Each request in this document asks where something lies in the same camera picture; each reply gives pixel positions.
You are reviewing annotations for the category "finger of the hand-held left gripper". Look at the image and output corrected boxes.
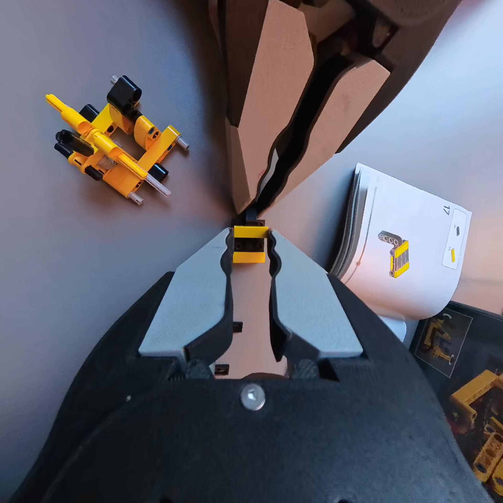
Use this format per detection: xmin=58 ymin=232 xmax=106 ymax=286
xmin=208 ymin=0 xmax=316 ymax=215
xmin=255 ymin=54 xmax=392 ymax=221

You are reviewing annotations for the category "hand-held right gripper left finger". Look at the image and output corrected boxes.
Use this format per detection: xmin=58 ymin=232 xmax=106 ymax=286
xmin=138 ymin=227 xmax=236 ymax=374

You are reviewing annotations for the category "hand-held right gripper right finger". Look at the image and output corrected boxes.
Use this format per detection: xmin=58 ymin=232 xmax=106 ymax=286
xmin=266 ymin=230 xmax=365 ymax=364

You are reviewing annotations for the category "yellow and black brick assembly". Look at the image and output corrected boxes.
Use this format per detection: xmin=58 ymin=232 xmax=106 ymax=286
xmin=233 ymin=225 xmax=270 ymax=264

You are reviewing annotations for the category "small black lego piece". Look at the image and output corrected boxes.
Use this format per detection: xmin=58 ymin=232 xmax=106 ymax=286
xmin=236 ymin=207 xmax=266 ymax=228

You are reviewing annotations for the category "lego instruction booklet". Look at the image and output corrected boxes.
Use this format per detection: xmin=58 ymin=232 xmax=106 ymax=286
xmin=329 ymin=163 xmax=473 ymax=321

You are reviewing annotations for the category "yellow technic lego assembly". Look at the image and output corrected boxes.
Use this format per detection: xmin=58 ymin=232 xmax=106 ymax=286
xmin=45 ymin=75 xmax=190 ymax=206

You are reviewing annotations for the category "black lego box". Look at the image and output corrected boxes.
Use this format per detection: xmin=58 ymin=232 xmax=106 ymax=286
xmin=409 ymin=300 xmax=503 ymax=500

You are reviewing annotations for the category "white plastic object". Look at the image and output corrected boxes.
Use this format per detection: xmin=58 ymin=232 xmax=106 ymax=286
xmin=379 ymin=314 xmax=408 ymax=343

